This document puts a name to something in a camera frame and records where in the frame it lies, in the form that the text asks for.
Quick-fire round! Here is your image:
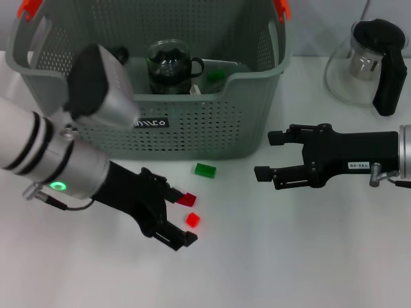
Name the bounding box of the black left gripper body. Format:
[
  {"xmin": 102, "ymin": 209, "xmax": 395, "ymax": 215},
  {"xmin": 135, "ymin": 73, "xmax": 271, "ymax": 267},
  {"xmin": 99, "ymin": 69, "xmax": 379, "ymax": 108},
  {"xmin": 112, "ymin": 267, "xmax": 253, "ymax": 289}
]
[{"xmin": 92, "ymin": 160, "xmax": 171, "ymax": 240}]

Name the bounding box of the glass pitcher with black handle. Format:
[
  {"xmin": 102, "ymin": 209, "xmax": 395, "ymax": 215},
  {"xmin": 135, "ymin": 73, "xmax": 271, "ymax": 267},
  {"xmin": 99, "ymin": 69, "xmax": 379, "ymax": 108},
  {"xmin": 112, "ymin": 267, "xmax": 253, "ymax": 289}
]
[{"xmin": 324, "ymin": 18, "xmax": 408, "ymax": 117}]

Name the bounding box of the dark red toy brick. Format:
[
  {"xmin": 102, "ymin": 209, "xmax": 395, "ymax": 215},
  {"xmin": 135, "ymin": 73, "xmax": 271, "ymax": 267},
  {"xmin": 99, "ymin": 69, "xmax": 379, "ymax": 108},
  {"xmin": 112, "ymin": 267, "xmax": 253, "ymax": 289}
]
[{"xmin": 175, "ymin": 192, "xmax": 197, "ymax": 208}]

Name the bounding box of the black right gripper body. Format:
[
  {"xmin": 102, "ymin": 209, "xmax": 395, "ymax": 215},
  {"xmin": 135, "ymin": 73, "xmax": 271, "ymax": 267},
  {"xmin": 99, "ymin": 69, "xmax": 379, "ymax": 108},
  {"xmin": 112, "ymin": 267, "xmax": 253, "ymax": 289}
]
[{"xmin": 301, "ymin": 122, "xmax": 401, "ymax": 189}]

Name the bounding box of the black clay teapot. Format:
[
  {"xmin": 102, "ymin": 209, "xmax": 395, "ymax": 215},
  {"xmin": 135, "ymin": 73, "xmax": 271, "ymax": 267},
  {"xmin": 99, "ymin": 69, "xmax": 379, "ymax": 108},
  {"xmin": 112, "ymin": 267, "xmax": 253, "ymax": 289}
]
[{"xmin": 109, "ymin": 45, "xmax": 130, "ymax": 65}]

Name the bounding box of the orange bin handle clip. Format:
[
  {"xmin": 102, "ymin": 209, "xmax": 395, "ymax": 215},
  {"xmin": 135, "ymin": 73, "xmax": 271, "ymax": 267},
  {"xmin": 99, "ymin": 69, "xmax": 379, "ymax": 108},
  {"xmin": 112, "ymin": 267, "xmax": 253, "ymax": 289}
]
[
  {"xmin": 16, "ymin": 0, "xmax": 43, "ymax": 22},
  {"xmin": 272, "ymin": 0, "xmax": 292, "ymax": 25}
]

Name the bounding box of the left arm dark cable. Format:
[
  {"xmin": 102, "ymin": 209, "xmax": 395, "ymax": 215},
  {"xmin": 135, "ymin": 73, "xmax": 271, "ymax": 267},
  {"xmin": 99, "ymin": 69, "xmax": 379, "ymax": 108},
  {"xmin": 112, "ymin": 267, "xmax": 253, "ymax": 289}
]
[{"xmin": 22, "ymin": 182, "xmax": 96, "ymax": 212}]

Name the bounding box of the grey perforated plastic storage bin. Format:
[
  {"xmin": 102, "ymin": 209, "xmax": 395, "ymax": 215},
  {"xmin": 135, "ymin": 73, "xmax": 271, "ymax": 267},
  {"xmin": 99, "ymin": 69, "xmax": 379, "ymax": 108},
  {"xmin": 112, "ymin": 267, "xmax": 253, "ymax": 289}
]
[{"xmin": 4, "ymin": 0, "xmax": 293, "ymax": 162}]

